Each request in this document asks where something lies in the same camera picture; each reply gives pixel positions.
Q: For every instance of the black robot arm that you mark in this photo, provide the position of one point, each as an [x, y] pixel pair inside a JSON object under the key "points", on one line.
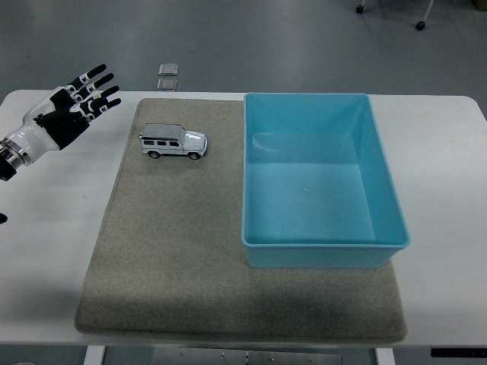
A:
{"points": [[4, 167]]}

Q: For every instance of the beige fabric mat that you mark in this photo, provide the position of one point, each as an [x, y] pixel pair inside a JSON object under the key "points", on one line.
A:
{"points": [[171, 247]]}

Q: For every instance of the black table control panel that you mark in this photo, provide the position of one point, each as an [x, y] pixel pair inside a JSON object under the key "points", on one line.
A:
{"points": [[458, 352]]}

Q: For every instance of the white toy car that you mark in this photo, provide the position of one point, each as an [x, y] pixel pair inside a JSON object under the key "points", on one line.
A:
{"points": [[173, 142]]}

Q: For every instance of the black caster wheel with leg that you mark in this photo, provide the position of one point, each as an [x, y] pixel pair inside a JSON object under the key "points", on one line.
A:
{"points": [[360, 8], [421, 24]]}

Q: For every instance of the white table leg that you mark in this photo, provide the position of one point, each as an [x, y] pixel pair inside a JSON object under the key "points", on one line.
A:
{"points": [[94, 356], [385, 357]]}

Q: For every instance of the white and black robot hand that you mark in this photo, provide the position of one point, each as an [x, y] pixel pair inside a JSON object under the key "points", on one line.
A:
{"points": [[34, 131]]}

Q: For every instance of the blue plastic box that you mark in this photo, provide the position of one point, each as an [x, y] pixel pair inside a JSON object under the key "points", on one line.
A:
{"points": [[312, 197]]}

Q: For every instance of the brown cardboard box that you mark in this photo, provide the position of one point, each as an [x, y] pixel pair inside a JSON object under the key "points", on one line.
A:
{"points": [[480, 3]]}

